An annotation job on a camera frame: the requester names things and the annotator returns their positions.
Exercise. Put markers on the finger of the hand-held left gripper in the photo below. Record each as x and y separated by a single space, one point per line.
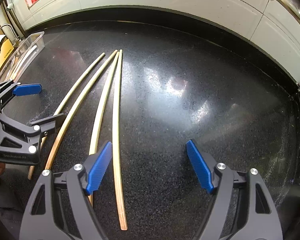
27 89
48 123

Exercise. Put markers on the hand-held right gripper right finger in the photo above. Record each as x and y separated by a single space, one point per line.
198 165

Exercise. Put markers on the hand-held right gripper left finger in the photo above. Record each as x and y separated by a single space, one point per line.
100 167

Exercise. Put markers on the long bamboo chopstick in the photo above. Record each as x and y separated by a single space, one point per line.
102 100
82 80
85 90
115 130

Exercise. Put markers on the clear plastic container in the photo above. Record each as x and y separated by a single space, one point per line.
37 40

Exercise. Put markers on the yellow box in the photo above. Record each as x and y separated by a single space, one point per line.
3 57

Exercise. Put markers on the metal faucet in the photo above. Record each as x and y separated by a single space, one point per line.
5 26

